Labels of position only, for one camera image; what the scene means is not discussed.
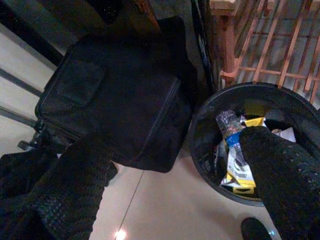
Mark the crumpled white paper scrap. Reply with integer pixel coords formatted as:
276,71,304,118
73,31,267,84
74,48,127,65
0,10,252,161
271,126,296,143

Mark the black fabric trolley bag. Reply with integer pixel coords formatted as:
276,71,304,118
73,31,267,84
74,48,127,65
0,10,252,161
34,16,198,175

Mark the black round rubbish bin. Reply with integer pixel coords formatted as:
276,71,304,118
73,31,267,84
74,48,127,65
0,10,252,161
188,82,320,208

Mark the yellow and white snack wrapper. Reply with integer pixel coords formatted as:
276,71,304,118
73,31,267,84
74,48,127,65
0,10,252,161
219,144,257,195

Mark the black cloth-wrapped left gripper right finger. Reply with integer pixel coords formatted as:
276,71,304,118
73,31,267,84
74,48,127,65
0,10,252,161
238,126,320,240

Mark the telescopic trolley handle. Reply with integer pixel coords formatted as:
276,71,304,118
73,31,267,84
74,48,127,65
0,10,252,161
0,67,45,131

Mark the small yellow carton piece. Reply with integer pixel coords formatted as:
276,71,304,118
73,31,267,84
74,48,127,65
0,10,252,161
243,116,267,128

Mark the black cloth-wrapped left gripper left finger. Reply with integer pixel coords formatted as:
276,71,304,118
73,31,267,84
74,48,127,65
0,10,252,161
0,139,119,240

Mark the brown wooden slatted rack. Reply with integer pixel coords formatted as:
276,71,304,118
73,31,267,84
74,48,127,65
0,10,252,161
209,0,320,103

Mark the silver patterned wrapper blue band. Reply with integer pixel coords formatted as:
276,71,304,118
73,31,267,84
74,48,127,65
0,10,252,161
215,109,247,171

